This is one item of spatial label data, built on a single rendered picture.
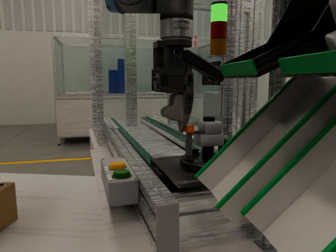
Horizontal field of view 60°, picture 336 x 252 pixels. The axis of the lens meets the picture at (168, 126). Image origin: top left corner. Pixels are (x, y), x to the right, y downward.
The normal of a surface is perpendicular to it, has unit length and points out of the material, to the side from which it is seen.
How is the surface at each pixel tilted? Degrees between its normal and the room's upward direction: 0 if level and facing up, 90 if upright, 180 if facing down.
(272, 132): 45
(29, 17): 90
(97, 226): 0
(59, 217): 0
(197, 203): 90
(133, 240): 0
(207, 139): 90
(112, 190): 90
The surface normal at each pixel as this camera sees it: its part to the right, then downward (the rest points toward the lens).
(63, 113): 0.24, 0.14
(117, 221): 0.00, -0.99
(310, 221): -0.70, -0.69
